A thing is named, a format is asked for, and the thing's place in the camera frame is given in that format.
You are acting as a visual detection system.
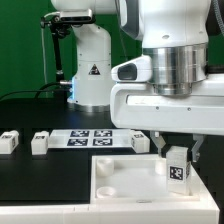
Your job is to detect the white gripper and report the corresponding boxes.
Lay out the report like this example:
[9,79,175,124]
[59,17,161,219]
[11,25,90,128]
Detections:
[110,56,224,162]

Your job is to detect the white square table top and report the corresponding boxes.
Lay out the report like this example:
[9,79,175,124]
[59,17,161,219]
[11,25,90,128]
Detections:
[90,155,200,204]

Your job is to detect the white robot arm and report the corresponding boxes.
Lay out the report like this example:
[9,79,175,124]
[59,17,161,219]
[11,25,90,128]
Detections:
[51,0,224,160]

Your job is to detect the white L-shaped obstacle fence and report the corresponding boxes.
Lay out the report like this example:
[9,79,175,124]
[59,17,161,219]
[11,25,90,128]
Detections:
[0,171,219,224]

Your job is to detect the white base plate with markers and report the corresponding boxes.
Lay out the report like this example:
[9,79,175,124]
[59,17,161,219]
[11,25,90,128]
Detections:
[49,129,131,149]

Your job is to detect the black cable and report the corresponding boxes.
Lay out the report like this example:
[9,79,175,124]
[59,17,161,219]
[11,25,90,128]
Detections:
[0,81,70,102]

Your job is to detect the silver camera on stand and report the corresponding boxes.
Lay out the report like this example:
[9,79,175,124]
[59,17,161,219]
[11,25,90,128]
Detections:
[59,9,93,23]

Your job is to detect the black camera stand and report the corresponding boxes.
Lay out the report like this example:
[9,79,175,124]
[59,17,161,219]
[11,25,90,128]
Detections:
[40,15,71,102]

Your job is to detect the white cable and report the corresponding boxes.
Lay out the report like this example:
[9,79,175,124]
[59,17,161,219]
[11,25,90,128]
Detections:
[40,11,61,85]

